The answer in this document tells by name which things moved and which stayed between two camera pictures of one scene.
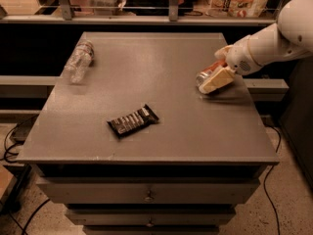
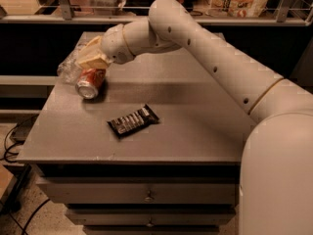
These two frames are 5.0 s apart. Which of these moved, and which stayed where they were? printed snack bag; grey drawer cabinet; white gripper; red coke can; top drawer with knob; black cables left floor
Moved: red coke can; white gripper
Stayed: printed snack bag; black cables left floor; grey drawer cabinet; top drawer with knob
